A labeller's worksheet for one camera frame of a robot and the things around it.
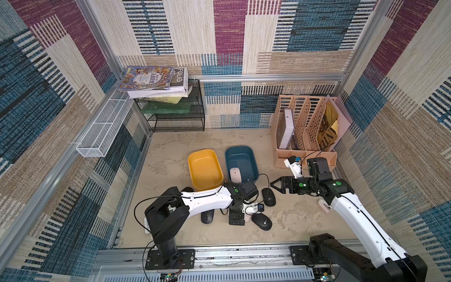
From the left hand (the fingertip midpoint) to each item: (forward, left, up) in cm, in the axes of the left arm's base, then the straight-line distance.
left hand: (239, 208), depth 85 cm
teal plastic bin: (+31, -5, -1) cm, 31 cm away
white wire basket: (+18, +57, +32) cm, 68 cm away
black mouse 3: (+5, -15, +1) cm, 16 cm away
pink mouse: (+18, +1, 0) cm, 18 cm away
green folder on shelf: (+45, +38, +25) cm, 64 cm away
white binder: (+35, -28, +18) cm, 48 cm away
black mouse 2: (-6, -10, -1) cm, 12 cm away
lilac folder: (+30, -50, +28) cm, 64 cm away
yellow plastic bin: (+22, +18, -1) cm, 28 cm away
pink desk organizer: (+53, -39, +6) cm, 66 cm away
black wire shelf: (+58, +28, +4) cm, 64 cm away
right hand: (+5, -16, +15) cm, 23 cm away
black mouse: (-4, +15, -1) cm, 16 cm away
